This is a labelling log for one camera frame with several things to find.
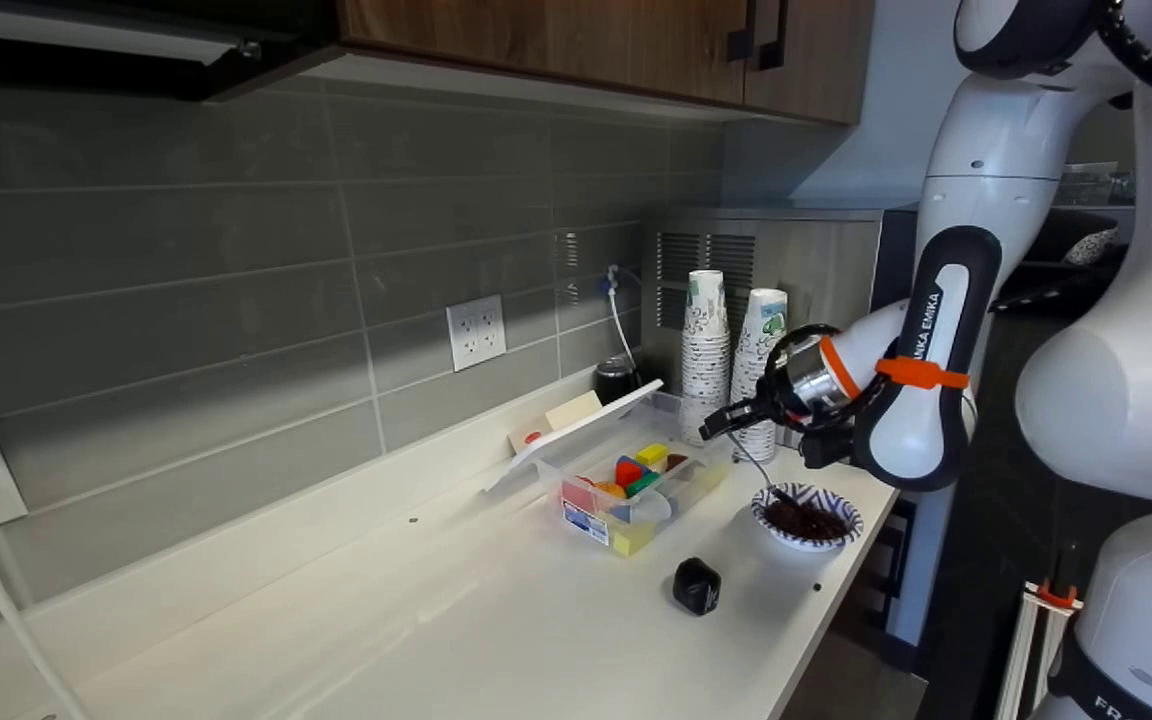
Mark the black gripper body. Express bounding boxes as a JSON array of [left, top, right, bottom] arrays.
[[741, 342, 832, 433]]

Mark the blue white patterned paper bowl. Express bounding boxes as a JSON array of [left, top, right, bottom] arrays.
[[748, 480, 865, 557]]

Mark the patterned paper cup stack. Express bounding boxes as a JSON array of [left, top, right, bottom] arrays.
[[728, 283, 797, 464], [674, 270, 733, 449]]

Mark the black round container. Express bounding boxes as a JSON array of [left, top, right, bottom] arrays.
[[587, 356, 655, 410]]

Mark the yellow toy block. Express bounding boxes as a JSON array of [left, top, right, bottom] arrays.
[[605, 519, 658, 562]]

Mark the black rounded cube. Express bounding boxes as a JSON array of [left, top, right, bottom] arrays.
[[666, 557, 728, 621]]

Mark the clear plastic box lid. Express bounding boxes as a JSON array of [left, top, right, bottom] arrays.
[[475, 377, 670, 501]]

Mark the clear plastic toy box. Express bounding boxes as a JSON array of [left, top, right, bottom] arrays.
[[546, 435, 735, 562]]

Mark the white orange stand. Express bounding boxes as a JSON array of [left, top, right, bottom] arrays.
[[990, 578, 1087, 720]]

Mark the black range hood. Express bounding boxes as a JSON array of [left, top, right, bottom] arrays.
[[0, 0, 343, 107]]

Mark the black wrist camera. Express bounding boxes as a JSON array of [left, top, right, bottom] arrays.
[[797, 410, 865, 473]]

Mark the orange arm strap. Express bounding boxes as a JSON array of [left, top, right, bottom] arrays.
[[871, 351, 974, 398]]

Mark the thin white cable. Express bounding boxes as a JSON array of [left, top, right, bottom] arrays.
[[598, 260, 642, 367]]

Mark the white wall outlet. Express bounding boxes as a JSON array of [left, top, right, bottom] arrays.
[[443, 294, 510, 377]]

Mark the black cabinet handle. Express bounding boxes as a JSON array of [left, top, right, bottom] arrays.
[[754, 0, 797, 78]]

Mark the brown wooden wall cabinet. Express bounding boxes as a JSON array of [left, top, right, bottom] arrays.
[[333, 0, 877, 131]]

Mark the thick white power cable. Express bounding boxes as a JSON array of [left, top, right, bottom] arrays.
[[0, 528, 94, 720]]

